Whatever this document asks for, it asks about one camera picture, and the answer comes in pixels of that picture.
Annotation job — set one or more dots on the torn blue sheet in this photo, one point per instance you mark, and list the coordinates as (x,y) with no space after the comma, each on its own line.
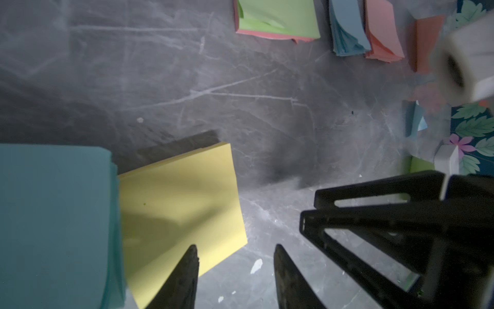
(414,119)

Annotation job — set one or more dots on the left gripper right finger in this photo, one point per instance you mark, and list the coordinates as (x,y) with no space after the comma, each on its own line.
(293,291)

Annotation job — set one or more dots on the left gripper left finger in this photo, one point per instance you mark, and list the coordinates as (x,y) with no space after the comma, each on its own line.
(179,290)

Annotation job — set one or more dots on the torn pink sheet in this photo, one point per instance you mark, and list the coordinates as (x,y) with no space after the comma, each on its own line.
(427,34)

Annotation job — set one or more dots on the pale white memo pad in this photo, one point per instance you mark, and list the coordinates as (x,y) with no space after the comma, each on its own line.
(347,29)

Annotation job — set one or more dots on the green memo pad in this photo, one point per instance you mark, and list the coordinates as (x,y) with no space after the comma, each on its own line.
(277,19)

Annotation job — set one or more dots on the blue memo pad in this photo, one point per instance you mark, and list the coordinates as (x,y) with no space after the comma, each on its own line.
(61,241)

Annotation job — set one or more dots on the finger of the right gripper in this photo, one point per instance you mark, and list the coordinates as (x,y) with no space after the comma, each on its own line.
(421,186)
(448,244)

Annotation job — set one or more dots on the pink memo pad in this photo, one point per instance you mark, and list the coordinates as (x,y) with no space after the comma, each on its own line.
(381,31)

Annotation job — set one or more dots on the yellow memo pad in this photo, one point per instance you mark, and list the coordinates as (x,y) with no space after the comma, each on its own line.
(167,206)

